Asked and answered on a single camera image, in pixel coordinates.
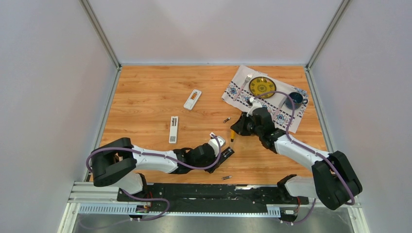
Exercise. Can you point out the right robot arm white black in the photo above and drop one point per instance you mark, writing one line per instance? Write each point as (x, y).
(333, 181)

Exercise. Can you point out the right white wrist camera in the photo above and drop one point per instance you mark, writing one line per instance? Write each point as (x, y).
(255, 104)

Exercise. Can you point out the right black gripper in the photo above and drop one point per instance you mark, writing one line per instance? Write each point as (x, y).
(238, 126)

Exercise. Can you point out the patterned white placemat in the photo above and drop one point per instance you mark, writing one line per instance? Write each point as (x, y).
(281, 115)

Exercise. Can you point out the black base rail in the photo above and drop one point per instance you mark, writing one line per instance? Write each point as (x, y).
(219, 198)

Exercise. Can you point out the yellow handled screwdriver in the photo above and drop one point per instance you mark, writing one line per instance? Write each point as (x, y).
(232, 137)

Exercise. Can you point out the dark blue mug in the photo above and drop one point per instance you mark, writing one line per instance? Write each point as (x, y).
(295, 99)

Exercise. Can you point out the white remote orange battery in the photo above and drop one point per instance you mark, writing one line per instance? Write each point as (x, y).
(192, 99)

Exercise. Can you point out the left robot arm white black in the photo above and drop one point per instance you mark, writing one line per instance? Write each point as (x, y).
(116, 163)

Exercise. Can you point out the aluminium frame rail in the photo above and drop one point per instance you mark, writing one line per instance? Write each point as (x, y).
(111, 200)

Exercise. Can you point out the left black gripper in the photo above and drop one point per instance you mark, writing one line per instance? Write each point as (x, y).
(211, 169)

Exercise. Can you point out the white remote with QR code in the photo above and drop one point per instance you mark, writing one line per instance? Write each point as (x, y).
(173, 130)

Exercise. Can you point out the black remote control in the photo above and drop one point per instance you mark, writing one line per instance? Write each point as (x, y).
(227, 153)

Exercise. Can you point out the yellow patterned plate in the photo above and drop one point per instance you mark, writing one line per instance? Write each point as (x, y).
(263, 86)

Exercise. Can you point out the pink handled fork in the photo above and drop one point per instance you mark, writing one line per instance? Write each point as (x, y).
(246, 81)

